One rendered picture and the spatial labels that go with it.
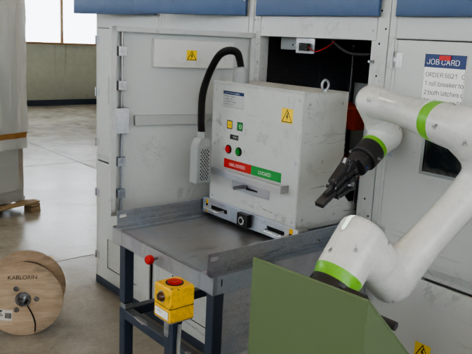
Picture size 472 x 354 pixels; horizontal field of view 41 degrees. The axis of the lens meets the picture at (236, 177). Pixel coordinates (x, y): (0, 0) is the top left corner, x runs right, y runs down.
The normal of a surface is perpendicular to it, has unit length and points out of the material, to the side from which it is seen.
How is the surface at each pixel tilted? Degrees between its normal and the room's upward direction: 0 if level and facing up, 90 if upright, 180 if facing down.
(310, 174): 90
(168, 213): 90
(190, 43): 90
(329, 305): 90
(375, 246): 79
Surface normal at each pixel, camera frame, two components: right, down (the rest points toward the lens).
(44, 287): 0.18, 0.22
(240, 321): 0.64, 0.19
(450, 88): -0.77, 0.10
